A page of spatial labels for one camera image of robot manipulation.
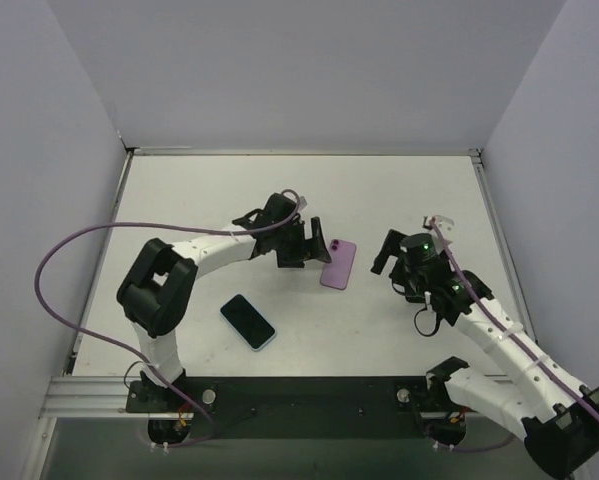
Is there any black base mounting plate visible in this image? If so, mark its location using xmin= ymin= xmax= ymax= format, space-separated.
xmin=125 ymin=376 xmax=463 ymax=441

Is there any aluminium table frame rail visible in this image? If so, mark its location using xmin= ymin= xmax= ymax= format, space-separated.
xmin=38 ymin=145 xmax=578 ymax=421

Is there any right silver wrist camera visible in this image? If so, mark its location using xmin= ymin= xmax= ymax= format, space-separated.
xmin=422 ymin=215 xmax=455 ymax=241

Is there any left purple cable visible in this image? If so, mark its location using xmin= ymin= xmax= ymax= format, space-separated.
xmin=34 ymin=188 xmax=303 ymax=446

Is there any phone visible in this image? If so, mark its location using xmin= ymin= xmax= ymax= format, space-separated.
xmin=220 ymin=294 xmax=276 ymax=351

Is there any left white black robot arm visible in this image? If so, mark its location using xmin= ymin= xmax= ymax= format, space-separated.
xmin=116 ymin=193 xmax=331 ymax=412

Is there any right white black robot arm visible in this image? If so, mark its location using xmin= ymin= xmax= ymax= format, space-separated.
xmin=371 ymin=218 xmax=599 ymax=479

